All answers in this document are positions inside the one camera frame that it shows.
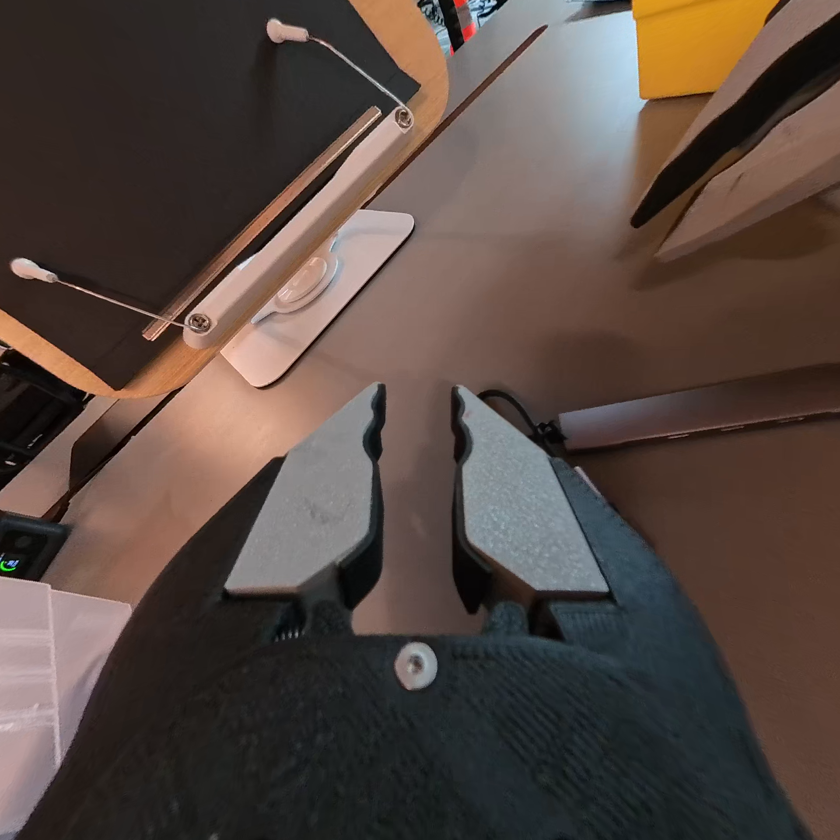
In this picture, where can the grey aluminium usb hub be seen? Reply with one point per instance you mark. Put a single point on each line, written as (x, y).
(689, 410)

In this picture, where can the black device with display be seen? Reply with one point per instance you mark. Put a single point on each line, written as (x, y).
(26, 544)

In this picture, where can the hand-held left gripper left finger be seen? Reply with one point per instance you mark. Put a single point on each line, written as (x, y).
(315, 512)

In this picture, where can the yellow box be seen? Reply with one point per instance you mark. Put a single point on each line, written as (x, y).
(682, 52)

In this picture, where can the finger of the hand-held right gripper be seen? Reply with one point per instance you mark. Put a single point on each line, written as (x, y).
(754, 72)
(787, 164)

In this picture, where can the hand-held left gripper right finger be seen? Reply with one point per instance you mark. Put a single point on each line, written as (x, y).
(518, 518)

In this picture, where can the black red striped post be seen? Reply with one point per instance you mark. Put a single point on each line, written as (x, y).
(459, 16)

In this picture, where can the translucent white plastic box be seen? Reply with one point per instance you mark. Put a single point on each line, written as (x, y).
(39, 689)

